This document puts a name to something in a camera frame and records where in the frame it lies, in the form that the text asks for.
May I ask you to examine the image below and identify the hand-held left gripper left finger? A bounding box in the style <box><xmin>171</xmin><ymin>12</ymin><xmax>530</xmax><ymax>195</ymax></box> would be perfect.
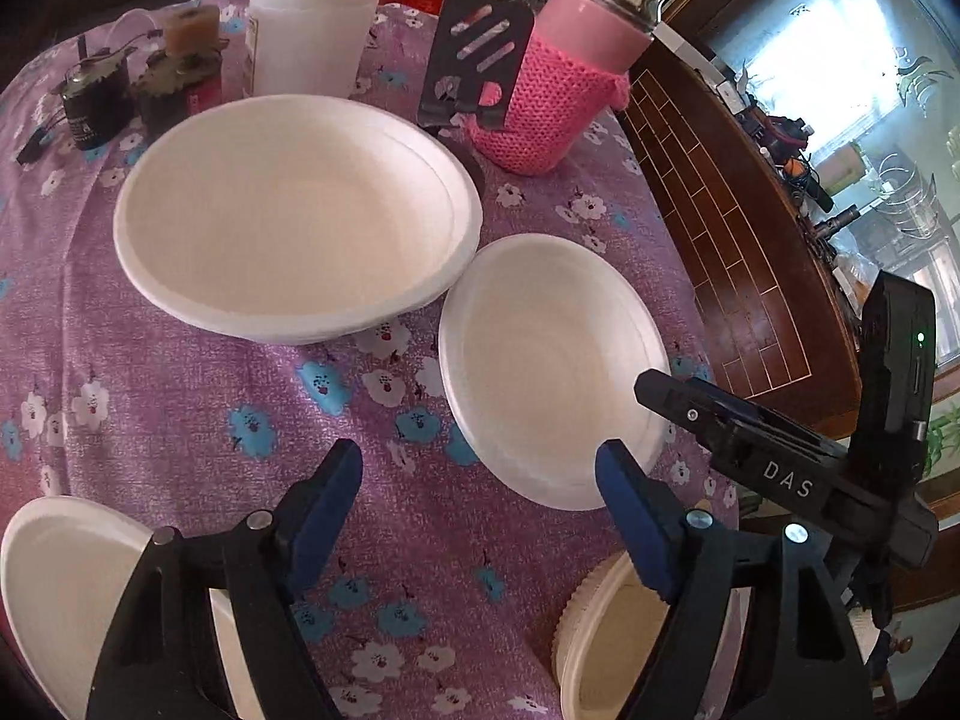
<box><xmin>86</xmin><ymin>439</ymin><xmax>365</xmax><ymax>720</ymax></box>

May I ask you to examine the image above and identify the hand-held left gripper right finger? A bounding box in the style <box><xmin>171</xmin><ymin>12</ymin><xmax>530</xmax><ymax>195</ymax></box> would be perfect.
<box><xmin>595</xmin><ymin>441</ymin><xmax>875</xmax><ymax>720</ymax></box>

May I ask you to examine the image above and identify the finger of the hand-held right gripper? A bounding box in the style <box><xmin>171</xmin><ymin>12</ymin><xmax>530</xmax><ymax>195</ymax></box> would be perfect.
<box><xmin>634</xmin><ymin>369</ymin><xmax>850</xmax><ymax>467</ymax></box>

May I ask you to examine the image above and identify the cream ribbed plastic bowl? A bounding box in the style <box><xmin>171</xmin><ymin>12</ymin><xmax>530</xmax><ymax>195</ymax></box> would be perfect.
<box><xmin>550</xmin><ymin>549</ymin><xmax>751</xmax><ymax>720</ymax></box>

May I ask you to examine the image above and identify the large white foam bowl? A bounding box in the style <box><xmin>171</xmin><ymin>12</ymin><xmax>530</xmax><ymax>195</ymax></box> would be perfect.
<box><xmin>112</xmin><ymin>94</ymin><xmax>485</xmax><ymax>346</ymax></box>

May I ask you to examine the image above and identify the purple floral tablecloth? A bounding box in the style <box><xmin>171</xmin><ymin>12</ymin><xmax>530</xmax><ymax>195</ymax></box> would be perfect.
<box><xmin>0</xmin><ymin>0</ymin><xmax>743</xmax><ymax>720</ymax></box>

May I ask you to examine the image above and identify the pink thermos with knit sleeve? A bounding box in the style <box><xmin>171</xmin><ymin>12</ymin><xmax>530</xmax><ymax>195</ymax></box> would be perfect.
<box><xmin>466</xmin><ymin>0</ymin><xmax>680</xmax><ymax>177</ymax></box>

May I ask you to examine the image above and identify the black slotted spatula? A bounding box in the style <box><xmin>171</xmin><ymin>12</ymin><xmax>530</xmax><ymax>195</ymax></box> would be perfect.
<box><xmin>416</xmin><ymin>0</ymin><xmax>537</xmax><ymax>132</ymax></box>

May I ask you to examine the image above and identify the black cylindrical motor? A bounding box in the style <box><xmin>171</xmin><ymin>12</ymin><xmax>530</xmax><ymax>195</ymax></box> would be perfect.
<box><xmin>58</xmin><ymin>45</ymin><xmax>140</xmax><ymax>152</ymax></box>

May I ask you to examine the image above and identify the dark jar with cork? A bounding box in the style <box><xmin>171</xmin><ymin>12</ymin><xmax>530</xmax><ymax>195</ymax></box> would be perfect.
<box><xmin>129</xmin><ymin>4</ymin><xmax>230</xmax><ymax>137</ymax></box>

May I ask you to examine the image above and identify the small black plug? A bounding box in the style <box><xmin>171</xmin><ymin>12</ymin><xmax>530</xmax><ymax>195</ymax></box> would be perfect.
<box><xmin>15</xmin><ymin>126</ymin><xmax>55</xmax><ymax>166</ymax></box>

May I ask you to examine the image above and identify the white plastic jar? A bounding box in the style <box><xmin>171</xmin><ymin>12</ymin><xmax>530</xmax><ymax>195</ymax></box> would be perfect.
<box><xmin>246</xmin><ymin>0</ymin><xmax>387</xmax><ymax>100</ymax></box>

